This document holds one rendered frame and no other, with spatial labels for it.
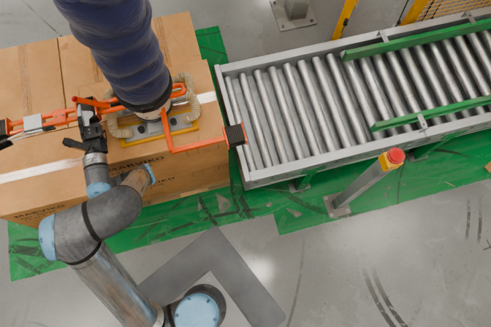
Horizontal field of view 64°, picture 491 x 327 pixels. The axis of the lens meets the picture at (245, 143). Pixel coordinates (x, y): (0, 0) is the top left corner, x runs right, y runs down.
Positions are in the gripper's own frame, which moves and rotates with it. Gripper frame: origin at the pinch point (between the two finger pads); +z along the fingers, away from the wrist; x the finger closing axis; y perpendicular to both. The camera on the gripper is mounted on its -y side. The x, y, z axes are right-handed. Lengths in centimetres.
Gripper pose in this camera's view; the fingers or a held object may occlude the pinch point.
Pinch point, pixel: (82, 112)
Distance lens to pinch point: 175.1
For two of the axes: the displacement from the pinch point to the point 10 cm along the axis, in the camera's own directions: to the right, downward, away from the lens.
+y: 9.6, -2.4, 1.1
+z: -2.7, -9.1, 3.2
